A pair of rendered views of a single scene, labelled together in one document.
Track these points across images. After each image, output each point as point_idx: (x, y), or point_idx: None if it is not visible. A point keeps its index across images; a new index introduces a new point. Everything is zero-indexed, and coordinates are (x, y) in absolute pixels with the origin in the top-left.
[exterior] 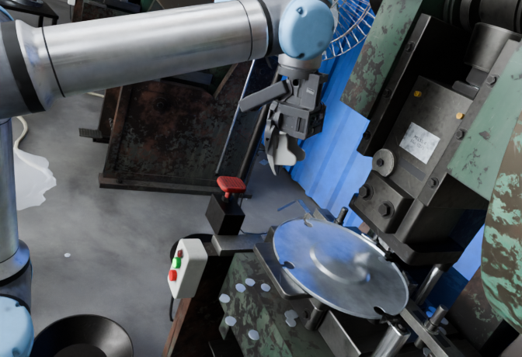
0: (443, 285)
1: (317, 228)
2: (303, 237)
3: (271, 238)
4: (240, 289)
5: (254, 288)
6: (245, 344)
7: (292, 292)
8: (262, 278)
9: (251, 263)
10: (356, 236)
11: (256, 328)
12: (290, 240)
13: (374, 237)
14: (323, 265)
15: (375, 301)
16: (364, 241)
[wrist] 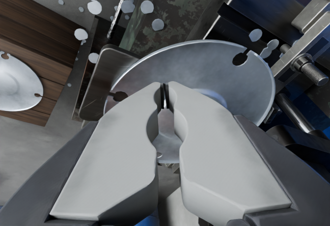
0: (309, 115)
1: (240, 71)
2: (197, 74)
3: None
4: (124, 9)
5: (145, 16)
6: (133, 15)
7: (88, 119)
8: (169, 12)
9: None
10: (268, 102)
11: (132, 31)
12: (169, 71)
13: (289, 109)
14: (159, 117)
15: (165, 150)
16: (264, 111)
